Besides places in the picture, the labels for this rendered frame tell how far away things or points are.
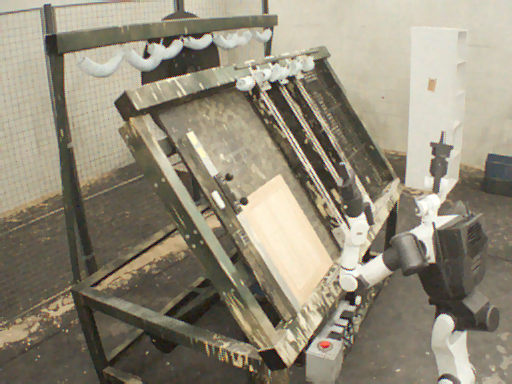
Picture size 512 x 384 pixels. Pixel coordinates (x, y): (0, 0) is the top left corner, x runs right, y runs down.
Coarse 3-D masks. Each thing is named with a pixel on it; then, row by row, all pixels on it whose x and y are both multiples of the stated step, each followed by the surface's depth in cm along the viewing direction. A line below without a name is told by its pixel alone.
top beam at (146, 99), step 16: (320, 48) 339; (160, 80) 190; (176, 80) 197; (192, 80) 206; (208, 80) 215; (224, 80) 225; (128, 96) 172; (144, 96) 178; (160, 96) 185; (176, 96) 193; (192, 96) 208; (128, 112) 175; (144, 112) 182
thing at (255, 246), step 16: (192, 144) 198; (208, 160) 201; (208, 176) 200; (224, 208) 202; (240, 224) 201; (256, 240) 203; (256, 256) 203; (272, 272) 202; (288, 288) 206; (288, 304) 204
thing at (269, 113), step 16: (256, 80) 247; (272, 80) 247; (256, 96) 253; (272, 112) 252; (272, 128) 255; (288, 144) 254; (304, 160) 257; (304, 176) 256; (320, 192) 255; (336, 224) 257
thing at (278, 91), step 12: (288, 72) 265; (276, 84) 270; (276, 96) 273; (288, 96) 274; (288, 108) 272; (288, 120) 275; (300, 120) 272; (300, 132) 274; (312, 144) 273; (312, 156) 276; (324, 156) 276; (324, 168) 275; (336, 180) 275
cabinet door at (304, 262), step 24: (264, 192) 225; (288, 192) 241; (264, 216) 218; (288, 216) 233; (264, 240) 211; (288, 240) 225; (312, 240) 240; (288, 264) 217; (312, 264) 231; (312, 288) 223
